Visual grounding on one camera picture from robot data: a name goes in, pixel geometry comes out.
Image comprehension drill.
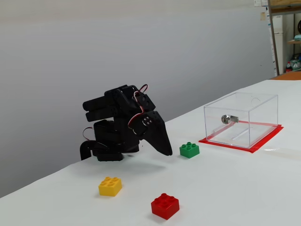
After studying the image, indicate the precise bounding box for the red tape frame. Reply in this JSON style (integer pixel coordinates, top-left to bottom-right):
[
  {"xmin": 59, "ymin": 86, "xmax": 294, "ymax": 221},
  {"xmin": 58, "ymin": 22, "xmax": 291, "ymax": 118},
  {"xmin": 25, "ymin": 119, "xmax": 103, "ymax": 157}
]
[{"xmin": 198, "ymin": 120, "xmax": 284, "ymax": 154}]

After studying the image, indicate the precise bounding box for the green lego brick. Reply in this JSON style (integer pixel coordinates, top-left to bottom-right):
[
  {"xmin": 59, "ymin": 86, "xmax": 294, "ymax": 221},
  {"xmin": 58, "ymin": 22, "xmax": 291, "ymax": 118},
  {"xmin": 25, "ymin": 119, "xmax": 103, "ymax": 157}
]
[{"xmin": 179, "ymin": 142, "xmax": 200, "ymax": 159}]

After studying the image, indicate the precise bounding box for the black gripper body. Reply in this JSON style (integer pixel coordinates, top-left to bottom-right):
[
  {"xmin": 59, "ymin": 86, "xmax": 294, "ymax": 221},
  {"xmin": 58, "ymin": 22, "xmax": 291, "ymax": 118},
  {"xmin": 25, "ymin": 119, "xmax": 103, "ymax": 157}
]
[{"xmin": 144, "ymin": 110, "xmax": 167, "ymax": 133}]

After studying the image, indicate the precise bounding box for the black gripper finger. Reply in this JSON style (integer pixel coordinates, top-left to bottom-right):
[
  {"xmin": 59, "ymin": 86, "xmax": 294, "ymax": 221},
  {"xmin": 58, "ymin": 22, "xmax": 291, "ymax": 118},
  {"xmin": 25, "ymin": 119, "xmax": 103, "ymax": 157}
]
[
  {"xmin": 153, "ymin": 131, "xmax": 174, "ymax": 157},
  {"xmin": 132, "ymin": 115, "xmax": 170, "ymax": 156}
]

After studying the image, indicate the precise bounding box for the red lego brick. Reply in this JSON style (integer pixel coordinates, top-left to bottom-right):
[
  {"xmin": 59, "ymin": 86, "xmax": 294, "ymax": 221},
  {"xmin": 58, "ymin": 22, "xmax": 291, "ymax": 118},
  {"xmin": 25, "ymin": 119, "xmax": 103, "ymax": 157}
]
[{"xmin": 150, "ymin": 193, "xmax": 180, "ymax": 221}]

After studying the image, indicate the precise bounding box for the red white black servo cable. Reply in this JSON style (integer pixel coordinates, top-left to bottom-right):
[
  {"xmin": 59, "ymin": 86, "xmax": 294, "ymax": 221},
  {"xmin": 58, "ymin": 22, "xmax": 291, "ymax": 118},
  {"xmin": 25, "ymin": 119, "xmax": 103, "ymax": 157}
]
[
  {"xmin": 128, "ymin": 93, "xmax": 148, "ymax": 132},
  {"xmin": 134, "ymin": 84, "xmax": 149, "ymax": 99},
  {"xmin": 82, "ymin": 127, "xmax": 95, "ymax": 142}
]

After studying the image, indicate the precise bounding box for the silver metal cam lock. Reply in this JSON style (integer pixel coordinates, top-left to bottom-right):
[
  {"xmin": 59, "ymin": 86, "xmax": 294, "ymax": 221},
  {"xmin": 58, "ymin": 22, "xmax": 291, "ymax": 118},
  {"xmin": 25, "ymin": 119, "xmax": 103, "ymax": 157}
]
[{"xmin": 221, "ymin": 114, "xmax": 239, "ymax": 125}]

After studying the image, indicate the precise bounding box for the green plastic package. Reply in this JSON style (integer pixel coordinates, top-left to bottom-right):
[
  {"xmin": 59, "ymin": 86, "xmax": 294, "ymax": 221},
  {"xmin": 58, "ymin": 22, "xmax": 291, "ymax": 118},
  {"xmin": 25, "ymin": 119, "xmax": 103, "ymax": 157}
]
[{"xmin": 290, "ymin": 54, "xmax": 301, "ymax": 71}]

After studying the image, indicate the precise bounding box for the white cabinet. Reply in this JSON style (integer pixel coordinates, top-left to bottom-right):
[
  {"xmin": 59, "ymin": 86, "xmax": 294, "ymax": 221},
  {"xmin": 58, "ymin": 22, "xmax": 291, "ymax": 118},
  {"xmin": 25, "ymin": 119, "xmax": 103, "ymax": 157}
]
[{"xmin": 272, "ymin": 15, "xmax": 285, "ymax": 71}]

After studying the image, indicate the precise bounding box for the metal shelf rack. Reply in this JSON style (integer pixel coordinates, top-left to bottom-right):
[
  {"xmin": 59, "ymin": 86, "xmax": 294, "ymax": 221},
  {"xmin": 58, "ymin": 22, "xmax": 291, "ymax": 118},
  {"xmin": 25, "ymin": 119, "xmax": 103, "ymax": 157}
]
[{"xmin": 267, "ymin": 0, "xmax": 301, "ymax": 76}]

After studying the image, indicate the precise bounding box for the transparent plastic box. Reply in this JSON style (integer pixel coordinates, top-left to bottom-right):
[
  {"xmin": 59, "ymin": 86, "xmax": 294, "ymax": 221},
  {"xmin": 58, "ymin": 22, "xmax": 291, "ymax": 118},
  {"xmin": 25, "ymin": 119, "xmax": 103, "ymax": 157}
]
[{"xmin": 203, "ymin": 91, "xmax": 279, "ymax": 149}]

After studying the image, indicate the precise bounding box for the black table clamp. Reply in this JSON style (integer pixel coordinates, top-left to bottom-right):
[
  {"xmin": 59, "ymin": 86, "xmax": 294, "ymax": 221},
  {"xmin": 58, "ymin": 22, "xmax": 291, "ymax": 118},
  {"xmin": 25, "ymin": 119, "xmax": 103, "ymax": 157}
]
[{"xmin": 79, "ymin": 140, "xmax": 95, "ymax": 161}]

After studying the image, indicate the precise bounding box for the orange wooden table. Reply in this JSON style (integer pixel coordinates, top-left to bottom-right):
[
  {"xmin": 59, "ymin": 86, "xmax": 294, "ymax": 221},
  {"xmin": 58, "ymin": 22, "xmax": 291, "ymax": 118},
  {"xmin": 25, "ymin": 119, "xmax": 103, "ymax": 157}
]
[{"xmin": 270, "ymin": 71, "xmax": 301, "ymax": 81}]

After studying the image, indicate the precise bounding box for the yellow lego brick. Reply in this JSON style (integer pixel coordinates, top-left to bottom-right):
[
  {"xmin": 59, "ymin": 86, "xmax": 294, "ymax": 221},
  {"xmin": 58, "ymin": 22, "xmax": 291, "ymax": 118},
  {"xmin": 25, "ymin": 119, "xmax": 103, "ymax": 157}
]
[{"xmin": 98, "ymin": 176, "xmax": 123, "ymax": 197}]

